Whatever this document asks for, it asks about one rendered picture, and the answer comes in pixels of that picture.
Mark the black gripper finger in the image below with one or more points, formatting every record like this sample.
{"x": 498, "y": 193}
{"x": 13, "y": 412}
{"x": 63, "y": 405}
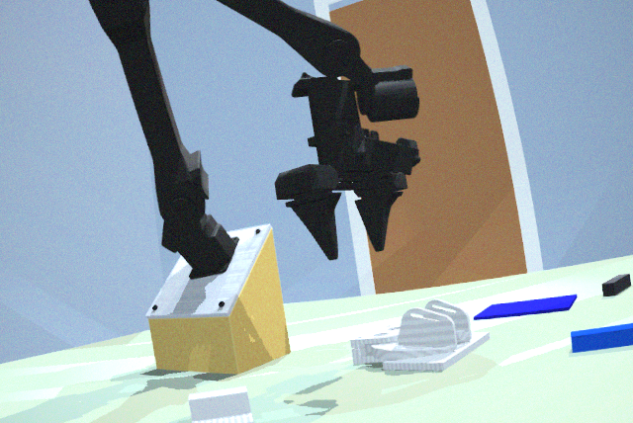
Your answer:
{"x": 317, "y": 214}
{"x": 374, "y": 212}

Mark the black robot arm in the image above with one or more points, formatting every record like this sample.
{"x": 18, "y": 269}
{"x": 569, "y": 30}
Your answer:
{"x": 182, "y": 184}

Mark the blue flat plate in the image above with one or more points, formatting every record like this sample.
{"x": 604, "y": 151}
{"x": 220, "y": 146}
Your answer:
{"x": 532, "y": 306}

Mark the blue rectangular bar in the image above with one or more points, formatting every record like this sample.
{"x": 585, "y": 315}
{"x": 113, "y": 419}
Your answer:
{"x": 602, "y": 338}

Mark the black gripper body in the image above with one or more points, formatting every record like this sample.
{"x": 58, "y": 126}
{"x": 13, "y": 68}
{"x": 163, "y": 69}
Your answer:
{"x": 331, "y": 139}

